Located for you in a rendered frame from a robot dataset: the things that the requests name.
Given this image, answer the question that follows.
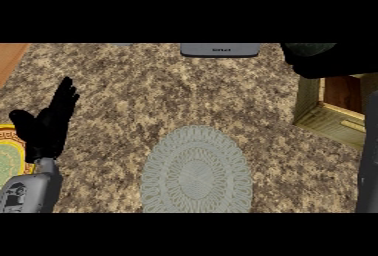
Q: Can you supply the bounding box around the grey flat appliance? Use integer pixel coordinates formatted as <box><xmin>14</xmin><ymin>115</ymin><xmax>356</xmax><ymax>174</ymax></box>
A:
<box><xmin>179</xmin><ymin>42</ymin><xmax>263</xmax><ymax>59</ymax></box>

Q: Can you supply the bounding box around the open wooden drawer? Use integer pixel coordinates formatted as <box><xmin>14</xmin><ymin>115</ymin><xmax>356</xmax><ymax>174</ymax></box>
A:
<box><xmin>293</xmin><ymin>73</ymin><xmax>378</xmax><ymax>151</ymax></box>

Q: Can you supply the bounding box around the grey oval lace placemat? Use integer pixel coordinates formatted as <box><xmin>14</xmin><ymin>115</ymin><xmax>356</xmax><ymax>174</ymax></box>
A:
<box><xmin>139</xmin><ymin>124</ymin><xmax>254</xmax><ymax>214</ymax></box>

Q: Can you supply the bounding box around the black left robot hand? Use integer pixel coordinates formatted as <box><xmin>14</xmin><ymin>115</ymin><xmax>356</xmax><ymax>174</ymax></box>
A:
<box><xmin>8</xmin><ymin>76</ymin><xmax>82</xmax><ymax>165</ymax></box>

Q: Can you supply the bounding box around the dark green round object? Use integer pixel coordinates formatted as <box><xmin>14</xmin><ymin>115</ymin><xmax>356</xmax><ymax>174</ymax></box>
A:
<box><xmin>284</xmin><ymin>42</ymin><xmax>339</xmax><ymax>57</ymax></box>

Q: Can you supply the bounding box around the yellow green patterned placemat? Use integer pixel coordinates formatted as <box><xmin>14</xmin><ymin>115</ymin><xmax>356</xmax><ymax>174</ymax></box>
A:
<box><xmin>0</xmin><ymin>124</ymin><xmax>37</xmax><ymax>190</ymax></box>

